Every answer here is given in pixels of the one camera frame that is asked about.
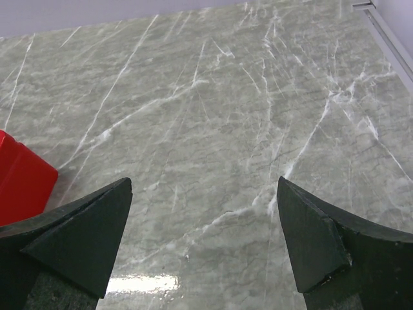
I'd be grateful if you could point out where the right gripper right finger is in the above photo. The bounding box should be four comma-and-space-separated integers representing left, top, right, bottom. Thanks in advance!
277, 177, 412, 309

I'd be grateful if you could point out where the red box lid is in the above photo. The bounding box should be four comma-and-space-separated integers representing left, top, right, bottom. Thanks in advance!
1, 130, 58, 226

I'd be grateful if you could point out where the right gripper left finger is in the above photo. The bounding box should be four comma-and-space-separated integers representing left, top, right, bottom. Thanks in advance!
1, 178, 132, 309

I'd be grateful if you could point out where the aluminium right rail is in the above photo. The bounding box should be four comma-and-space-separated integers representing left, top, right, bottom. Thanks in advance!
352, 0, 412, 92

